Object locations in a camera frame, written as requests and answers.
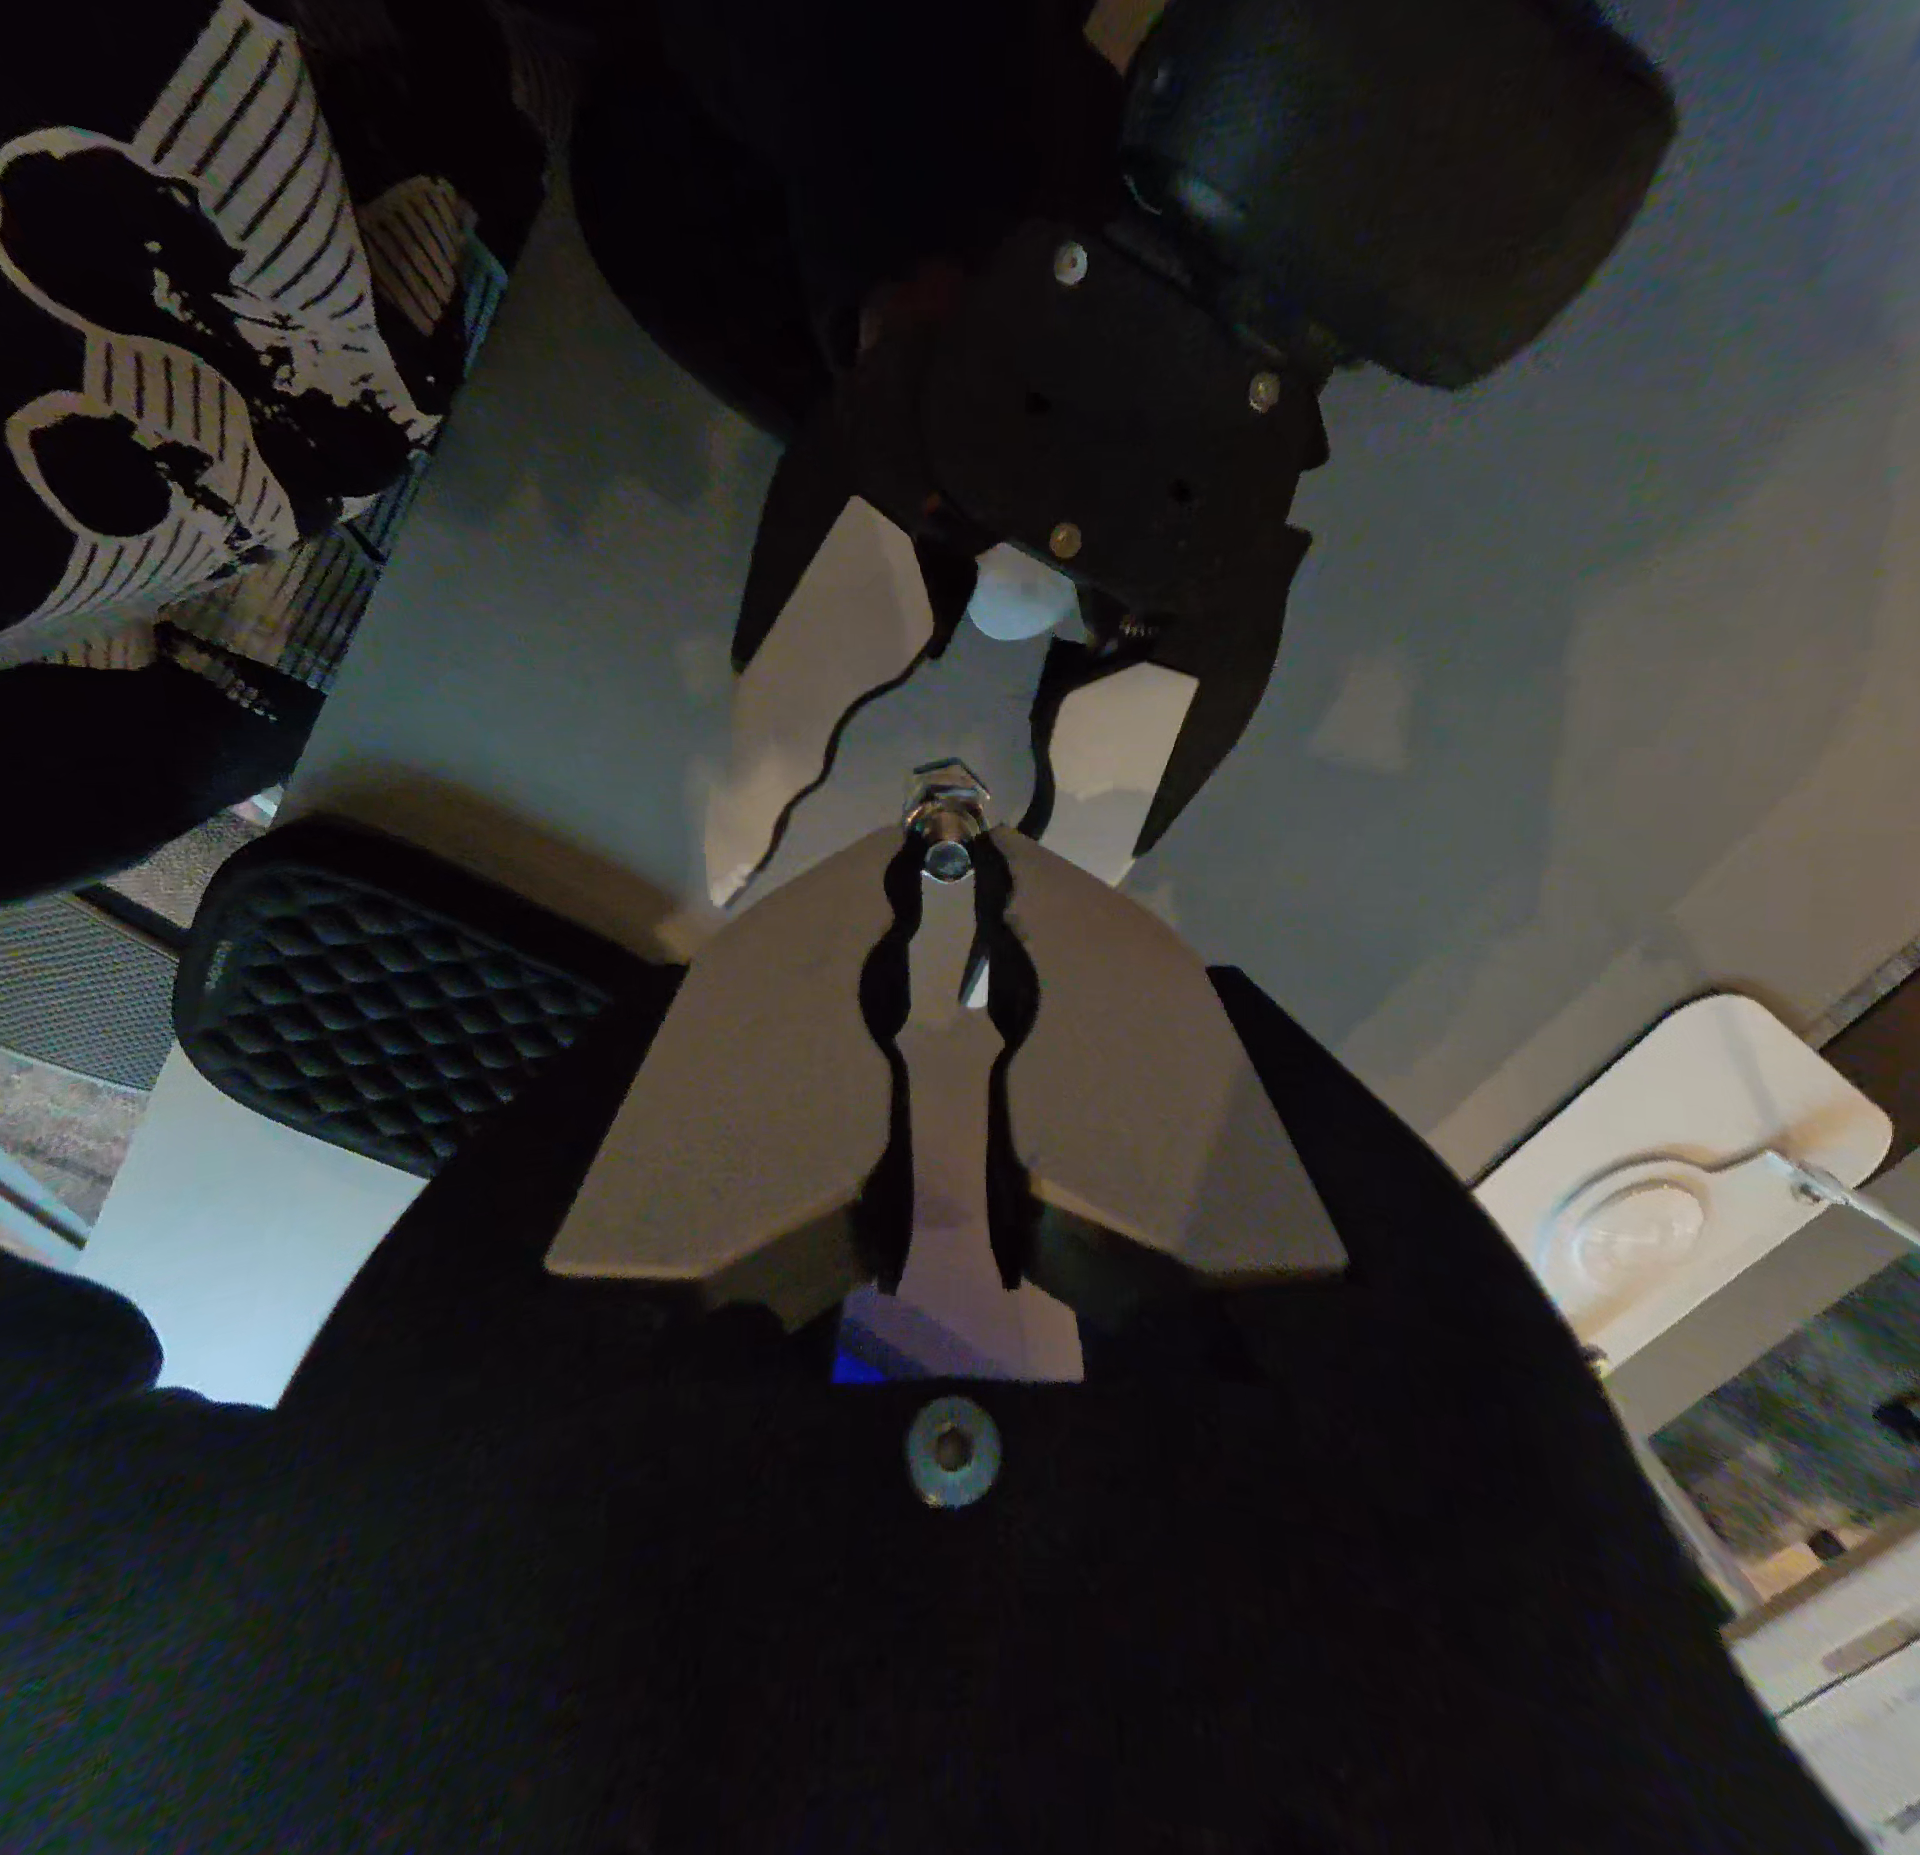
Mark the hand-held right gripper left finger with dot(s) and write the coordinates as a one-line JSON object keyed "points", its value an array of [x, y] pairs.
{"points": [[734, 1105]]}

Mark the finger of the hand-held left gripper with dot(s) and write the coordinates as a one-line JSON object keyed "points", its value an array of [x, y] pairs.
{"points": [[1125, 744], [797, 653]]}

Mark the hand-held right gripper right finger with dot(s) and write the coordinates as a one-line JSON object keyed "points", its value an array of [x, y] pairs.
{"points": [[1157, 1105]]}

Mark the silver hex bolt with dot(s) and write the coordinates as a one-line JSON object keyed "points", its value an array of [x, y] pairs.
{"points": [[941, 793]]}

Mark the person's left forearm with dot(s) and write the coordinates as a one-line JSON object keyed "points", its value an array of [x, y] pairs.
{"points": [[810, 160]]}

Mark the white document stand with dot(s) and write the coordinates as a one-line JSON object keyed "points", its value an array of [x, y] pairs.
{"points": [[1726, 1088]]}

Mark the grey mesh office chair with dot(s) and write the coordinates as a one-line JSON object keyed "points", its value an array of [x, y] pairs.
{"points": [[92, 986]]}

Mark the person's black printed shirt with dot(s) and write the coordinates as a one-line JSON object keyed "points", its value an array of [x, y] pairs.
{"points": [[226, 235]]}

